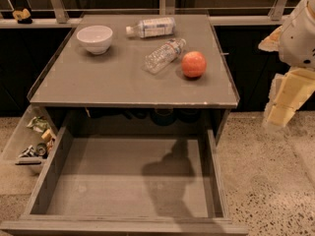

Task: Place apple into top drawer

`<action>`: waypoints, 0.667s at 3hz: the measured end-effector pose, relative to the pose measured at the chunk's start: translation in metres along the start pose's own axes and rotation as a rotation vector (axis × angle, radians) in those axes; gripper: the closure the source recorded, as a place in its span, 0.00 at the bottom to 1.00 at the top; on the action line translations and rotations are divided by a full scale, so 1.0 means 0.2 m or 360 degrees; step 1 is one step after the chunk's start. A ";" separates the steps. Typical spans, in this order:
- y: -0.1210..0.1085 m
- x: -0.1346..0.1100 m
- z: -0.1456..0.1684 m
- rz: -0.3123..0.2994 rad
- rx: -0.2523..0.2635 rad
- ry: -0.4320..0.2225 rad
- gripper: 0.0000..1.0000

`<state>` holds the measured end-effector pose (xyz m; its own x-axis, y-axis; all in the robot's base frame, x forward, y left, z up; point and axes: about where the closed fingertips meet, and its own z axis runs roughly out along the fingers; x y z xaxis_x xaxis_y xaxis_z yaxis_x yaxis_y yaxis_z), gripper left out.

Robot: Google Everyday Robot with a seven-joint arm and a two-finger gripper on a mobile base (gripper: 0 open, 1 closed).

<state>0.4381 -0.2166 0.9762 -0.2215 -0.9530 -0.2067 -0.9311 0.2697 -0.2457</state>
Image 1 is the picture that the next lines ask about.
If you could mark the metal window rail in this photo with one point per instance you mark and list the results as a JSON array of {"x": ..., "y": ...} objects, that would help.
[{"x": 69, "y": 13}]

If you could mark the yellow and black object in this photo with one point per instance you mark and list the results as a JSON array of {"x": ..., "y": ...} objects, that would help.
[{"x": 22, "y": 16}]

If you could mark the clear plastic side bin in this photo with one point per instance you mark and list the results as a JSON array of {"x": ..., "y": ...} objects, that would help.
[{"x": 20, "y": 148}]

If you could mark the white labelled plastic bottle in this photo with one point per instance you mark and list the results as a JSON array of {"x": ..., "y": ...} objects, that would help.
[{"x": 152, "y": 27}]

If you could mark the clear crushed plastic bottle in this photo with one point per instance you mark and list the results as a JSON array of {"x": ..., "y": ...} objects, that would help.
[{"x": 164, "y": 55}]

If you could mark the red apple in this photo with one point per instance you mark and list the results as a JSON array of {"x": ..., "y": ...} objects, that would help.
[{"x": 193, "y": 64}]

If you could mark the white ceramic bowl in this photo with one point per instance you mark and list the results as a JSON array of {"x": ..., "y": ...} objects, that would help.
[{"x": 95, "y": 39}]

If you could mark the small metal can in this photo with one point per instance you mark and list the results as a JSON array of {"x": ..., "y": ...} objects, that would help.
[{"x": 41, "y": 149}]

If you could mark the open grey top drawer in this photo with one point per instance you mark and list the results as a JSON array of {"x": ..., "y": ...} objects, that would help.
[{"x": 117, "y": 177}]

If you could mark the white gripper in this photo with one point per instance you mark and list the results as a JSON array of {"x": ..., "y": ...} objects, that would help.
[{"x": 297, "y": 38}]

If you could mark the green crumpled wrapper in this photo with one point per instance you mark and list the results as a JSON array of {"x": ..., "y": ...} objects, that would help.
[{"x": 38, "y": 124}]

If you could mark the grey cabinet with top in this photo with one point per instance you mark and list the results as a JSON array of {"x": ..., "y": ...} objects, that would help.
[{"x": 117, "y": 78}]

